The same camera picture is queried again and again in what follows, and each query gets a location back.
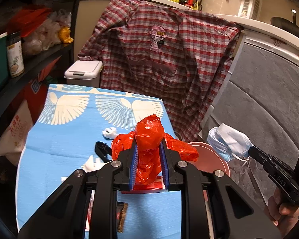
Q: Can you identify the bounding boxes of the white paper napkin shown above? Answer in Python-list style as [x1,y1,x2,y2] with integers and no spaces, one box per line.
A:
[81,155,106,173]

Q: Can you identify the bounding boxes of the black frying pan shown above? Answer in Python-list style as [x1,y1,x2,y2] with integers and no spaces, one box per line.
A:
[270,9,299,38]

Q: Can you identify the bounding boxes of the person's right hand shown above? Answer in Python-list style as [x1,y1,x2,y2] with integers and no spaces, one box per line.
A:
[264,188,299,238]

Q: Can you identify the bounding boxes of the white rice sack red text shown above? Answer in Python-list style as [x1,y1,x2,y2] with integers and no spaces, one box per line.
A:
[0,100,33,166]

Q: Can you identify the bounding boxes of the grey quilted cover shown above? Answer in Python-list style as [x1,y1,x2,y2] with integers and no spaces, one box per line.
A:
[199,44,299,167]

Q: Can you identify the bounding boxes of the clear plastic bags on shelf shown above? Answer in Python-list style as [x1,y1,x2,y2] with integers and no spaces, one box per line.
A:
[22,9,72,56]

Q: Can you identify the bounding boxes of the red plaid shirt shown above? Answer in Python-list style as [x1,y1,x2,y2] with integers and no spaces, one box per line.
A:
[78,0,241,142]

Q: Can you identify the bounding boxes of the white lidded trash bin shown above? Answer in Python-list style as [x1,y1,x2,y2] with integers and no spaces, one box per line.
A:
[64,61,103,87]

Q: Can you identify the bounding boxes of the blue tablecloth white wing print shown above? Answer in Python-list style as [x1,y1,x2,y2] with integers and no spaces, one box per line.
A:
[15,85,181,238]

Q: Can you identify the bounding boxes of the crumpled white tissue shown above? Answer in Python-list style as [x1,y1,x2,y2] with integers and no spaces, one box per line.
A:
[102,127,118,140]

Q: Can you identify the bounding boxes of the yellow plastic bag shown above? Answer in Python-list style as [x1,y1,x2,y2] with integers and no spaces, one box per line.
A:
[58,26,74,44]

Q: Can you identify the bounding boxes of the pink round trash bucket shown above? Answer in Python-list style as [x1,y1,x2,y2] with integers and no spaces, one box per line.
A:
[189,141,231,177]

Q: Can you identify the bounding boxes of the black shelf unit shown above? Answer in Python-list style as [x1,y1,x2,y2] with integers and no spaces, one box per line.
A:
[0,0,80,238]

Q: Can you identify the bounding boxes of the red printed food bag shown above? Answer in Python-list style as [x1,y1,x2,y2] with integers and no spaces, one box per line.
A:
[11,79,48,123]

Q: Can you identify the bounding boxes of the labelled spice jar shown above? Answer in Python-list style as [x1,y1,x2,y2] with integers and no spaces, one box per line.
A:
[7,31,24,77]

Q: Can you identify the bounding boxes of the blue surgical face masks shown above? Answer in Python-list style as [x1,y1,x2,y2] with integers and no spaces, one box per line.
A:
[207,123,253,174]

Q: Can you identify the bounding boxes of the red plastic bag on shelf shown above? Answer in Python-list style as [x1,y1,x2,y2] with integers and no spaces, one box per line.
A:
[6,5,52,38]

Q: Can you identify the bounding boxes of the small black sachet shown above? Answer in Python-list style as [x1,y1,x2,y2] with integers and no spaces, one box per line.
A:
[117,202,128,233]

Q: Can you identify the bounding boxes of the red plastic bag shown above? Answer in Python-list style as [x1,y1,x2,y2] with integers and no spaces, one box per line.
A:
[111,114,199,186]
[6,5,52,38]

